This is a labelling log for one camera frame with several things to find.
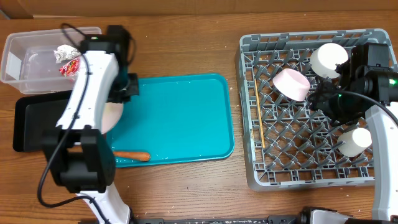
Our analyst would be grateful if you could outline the white round plate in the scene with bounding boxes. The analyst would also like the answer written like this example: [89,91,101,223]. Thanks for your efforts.
[101,102,124,134]

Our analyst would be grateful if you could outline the pale green white cup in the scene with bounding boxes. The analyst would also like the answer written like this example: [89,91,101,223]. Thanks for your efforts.
[310,43,348,79]

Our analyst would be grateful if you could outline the red foil snack wrapper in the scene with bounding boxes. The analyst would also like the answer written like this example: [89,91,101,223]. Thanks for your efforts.
[59,57,81,77]

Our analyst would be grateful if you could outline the foil ball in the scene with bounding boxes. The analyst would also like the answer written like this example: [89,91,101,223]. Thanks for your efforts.
[53,44,80,63]

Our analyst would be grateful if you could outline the wooden chopstick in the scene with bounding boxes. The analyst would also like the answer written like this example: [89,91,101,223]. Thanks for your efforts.
[254,79,265,149]

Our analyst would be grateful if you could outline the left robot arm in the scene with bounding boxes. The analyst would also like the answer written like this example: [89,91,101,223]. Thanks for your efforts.
[37,25,139,223]

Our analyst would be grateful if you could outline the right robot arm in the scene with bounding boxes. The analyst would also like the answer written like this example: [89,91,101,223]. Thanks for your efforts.
[308,43,397,223]

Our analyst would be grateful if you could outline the grey dishwasher rack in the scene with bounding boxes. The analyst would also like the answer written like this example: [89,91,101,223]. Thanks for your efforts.
[236,29,391,191]

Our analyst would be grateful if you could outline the teal serving tray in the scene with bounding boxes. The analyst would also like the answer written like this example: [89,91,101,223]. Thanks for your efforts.
[106,73,234,168]

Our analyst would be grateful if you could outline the orange carrot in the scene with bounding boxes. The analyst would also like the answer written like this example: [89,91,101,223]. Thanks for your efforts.
[113,151,151,162]

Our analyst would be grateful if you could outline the black plastic tray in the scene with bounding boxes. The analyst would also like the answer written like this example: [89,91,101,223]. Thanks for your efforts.
[12,90,72,152]

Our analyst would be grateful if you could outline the clear plastic bin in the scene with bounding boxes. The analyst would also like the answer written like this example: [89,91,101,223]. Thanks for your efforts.
[0,26,103,95]

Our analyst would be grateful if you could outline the cardboard board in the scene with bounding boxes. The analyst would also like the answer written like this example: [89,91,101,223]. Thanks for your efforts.
[1,0,397,19]

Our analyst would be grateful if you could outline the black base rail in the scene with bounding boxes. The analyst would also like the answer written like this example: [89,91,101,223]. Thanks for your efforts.
[77,205,398,224]

